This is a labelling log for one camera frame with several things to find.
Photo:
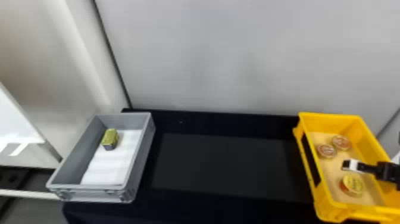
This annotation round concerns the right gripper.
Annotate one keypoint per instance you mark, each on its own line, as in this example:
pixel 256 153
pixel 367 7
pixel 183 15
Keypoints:
pixel 390 173

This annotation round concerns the white foam pad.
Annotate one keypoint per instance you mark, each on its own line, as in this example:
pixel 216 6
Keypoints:
pixel 107 165

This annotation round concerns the yellow crate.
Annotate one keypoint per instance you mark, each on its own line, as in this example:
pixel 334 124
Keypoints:
pixel 325 206

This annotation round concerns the grey crate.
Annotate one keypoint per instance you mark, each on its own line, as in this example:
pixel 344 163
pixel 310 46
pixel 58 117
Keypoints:
pixel 73 162

